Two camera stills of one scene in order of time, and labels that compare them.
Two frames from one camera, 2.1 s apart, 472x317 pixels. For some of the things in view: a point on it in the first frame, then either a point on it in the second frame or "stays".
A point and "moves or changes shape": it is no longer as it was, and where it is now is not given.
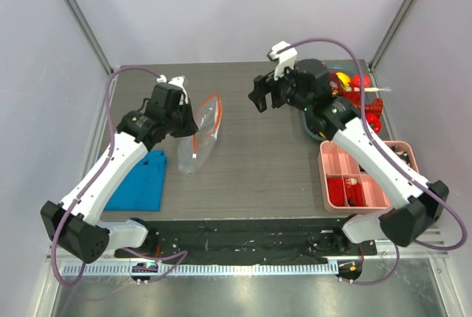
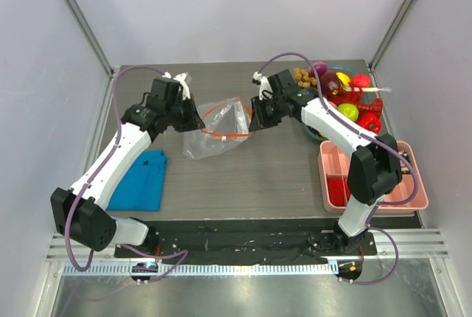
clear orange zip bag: (193, 150) moves or changes shape
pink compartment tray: (345, 189) stays
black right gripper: (275, 91) → (265, 111)
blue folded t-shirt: (141, 189) stays
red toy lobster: (375, 108) stays
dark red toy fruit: (335, 83) stays
